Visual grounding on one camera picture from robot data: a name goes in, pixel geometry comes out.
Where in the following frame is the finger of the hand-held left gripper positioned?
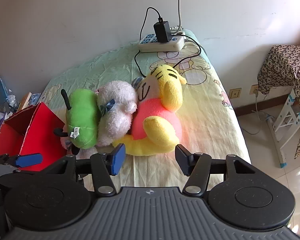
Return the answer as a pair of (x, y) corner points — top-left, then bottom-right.
(0, 153), (44, 168)

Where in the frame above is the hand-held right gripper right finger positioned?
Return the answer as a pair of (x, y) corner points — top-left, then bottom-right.
(175, 144), (257, 197)

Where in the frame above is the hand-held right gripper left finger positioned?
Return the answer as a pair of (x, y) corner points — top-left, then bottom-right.
(41, 144), (127, 197)

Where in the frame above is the red cardboard box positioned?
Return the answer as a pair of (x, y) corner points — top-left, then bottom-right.
(0, 102), (67, 172)

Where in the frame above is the green plush toy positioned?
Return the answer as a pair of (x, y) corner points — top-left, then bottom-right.
(54, 89), (101, 148)

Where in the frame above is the yellow tiger plush toy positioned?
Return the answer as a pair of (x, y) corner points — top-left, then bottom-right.
(112, 64), (188, 157)

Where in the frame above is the yellow book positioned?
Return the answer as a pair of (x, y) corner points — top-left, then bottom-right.
(16, 92), (32, 112)

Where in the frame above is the clear plastic bag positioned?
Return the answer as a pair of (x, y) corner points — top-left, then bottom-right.
(5, 95), (18, 111)

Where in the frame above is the blue booklet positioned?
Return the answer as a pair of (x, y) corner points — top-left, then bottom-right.
(30, 93), (42, 105)

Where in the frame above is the blue bag with clips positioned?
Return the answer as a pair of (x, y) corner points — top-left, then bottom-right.
(0, 74), (11, 105)

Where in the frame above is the white power strip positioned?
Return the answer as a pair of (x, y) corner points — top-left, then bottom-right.
(137, 29), (187, 53)

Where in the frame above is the white folding rack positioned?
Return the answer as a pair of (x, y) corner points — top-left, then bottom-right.
(265, 87), (300, 168)

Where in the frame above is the black charger adapter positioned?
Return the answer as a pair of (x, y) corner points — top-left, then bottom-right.
(153, 17), (172, 43)

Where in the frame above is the white plug cord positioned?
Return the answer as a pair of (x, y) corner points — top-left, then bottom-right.
(240, 90), (274, 135)

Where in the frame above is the black charger cable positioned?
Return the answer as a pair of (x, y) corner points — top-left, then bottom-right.
(134, 7), (202, 78)

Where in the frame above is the grey power strip cable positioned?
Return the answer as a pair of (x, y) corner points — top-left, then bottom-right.
(174, 0), (184, 34)

